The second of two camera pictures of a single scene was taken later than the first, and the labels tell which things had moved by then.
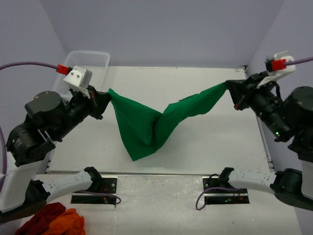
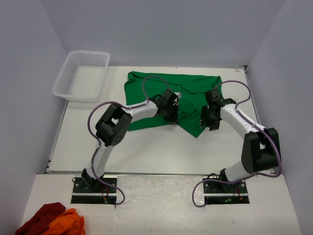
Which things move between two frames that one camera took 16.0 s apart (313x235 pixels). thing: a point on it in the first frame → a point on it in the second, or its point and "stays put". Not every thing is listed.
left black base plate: (108, 185) stays put
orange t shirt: (70, 223) stays put
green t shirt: (145, 130) → (140, 87)
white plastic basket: (98, 62) stays put
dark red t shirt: (37, 224) stays put
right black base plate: (214, 193) stays put
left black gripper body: (79, 107) → (170, 114)
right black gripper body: (260, 100) → (212, 122)
